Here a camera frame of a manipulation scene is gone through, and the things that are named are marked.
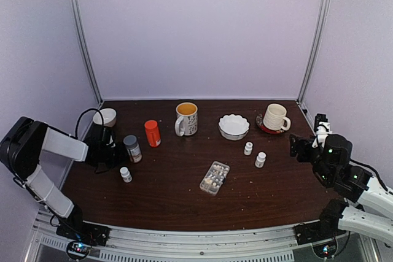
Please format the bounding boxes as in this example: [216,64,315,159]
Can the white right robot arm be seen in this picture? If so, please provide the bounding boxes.
[289,134,392,245]

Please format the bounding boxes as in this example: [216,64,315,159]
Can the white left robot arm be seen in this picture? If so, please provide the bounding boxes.
[1,117,128,240]

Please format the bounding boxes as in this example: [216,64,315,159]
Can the aluminium frame post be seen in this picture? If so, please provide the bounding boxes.
[297,0,331,108]
[70,0,103,105]

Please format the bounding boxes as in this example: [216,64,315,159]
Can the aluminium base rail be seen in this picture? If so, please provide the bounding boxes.
[22,209,381,261]

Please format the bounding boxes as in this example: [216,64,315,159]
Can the red saucer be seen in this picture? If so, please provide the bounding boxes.
[255,114,285,135]

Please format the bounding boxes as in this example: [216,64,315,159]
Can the aluminium frame post right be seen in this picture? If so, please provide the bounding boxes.
[297,0,331,108]

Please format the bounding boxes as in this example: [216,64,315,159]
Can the clear plastic pill organizer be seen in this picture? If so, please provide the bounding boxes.
[199,161,231,196]

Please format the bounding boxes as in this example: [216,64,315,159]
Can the small white pill bottle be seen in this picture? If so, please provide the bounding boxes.
[120,167,132,183]

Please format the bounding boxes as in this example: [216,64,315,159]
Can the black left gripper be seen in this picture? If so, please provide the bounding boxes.
[101,141,129,168]

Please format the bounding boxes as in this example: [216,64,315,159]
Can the grey-capped orange label bottle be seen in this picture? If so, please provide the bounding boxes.
[123,135,142,163]

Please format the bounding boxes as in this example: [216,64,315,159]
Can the yellow-lined patterned mug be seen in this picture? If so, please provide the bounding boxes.
[174,102,198,137]

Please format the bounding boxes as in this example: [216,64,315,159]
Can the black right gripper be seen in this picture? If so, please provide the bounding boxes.
[289,134,333,185]

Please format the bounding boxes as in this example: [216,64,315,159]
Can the aluminium frame post left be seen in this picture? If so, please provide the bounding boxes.
[70,0,103,105]

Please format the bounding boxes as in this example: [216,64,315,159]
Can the orange pill bottle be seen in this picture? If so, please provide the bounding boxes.
[144,120,161,147]

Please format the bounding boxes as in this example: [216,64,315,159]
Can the white scalloped dish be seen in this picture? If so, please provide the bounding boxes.
[218,114,250,141]

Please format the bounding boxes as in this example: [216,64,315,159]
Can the white ribbed cup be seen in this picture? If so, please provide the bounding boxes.
[263,103,291,131]

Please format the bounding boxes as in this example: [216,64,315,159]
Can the white pills in organizer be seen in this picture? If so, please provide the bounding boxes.
[205,165,227,191]

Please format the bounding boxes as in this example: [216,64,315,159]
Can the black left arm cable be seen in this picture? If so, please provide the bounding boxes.
[74,108,106,152]

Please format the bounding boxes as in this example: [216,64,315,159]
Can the white ceramic bowl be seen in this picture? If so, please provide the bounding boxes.
[93,108,117,128]

